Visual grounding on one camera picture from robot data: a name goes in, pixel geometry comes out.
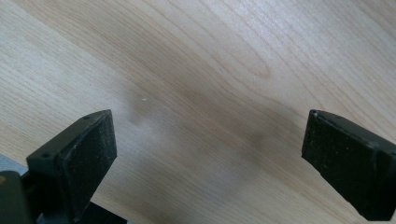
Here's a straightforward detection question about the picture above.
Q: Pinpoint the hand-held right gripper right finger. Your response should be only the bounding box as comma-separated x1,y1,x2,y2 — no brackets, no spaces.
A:
301,108,396,222

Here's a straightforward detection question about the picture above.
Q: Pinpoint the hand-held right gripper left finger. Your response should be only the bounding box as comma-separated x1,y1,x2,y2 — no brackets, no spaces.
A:
25,108,119,224

